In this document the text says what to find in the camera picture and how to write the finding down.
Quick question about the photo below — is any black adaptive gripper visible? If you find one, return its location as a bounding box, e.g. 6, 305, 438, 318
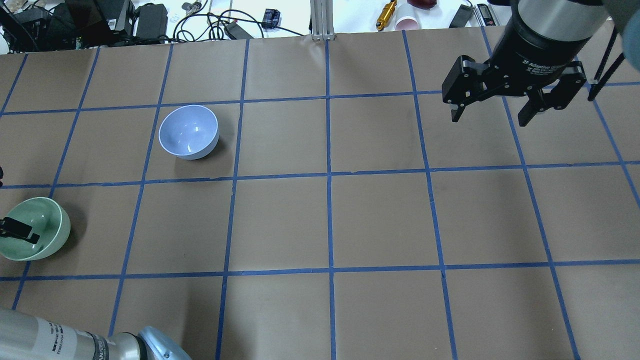
441, 13, 588, 127

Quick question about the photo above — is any green bowl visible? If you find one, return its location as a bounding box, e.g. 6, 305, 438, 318
0, 197, 71, 261

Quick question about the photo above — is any blue bowl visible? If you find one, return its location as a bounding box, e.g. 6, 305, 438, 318
157, 104, 220, 160

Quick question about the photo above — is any black power adapter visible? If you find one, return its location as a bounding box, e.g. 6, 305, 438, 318
449, 4, 474, 28

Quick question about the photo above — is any pink cup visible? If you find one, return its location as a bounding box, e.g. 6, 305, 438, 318
393, 14, 421, 31

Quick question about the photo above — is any red mango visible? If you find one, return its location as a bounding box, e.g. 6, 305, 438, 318
407, 0, 438, 10

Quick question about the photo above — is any yellow brass tool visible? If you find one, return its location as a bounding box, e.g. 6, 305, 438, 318
375, 0, 397, 32

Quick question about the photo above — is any small blue box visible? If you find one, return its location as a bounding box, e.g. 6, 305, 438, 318
261, 8, 281, 30

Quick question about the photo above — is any black laptop charger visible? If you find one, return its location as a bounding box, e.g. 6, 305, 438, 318
134, 3, 169, 44

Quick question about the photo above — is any aluminium frame post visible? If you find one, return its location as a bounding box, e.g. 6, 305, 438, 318
310, 0, 336, 41

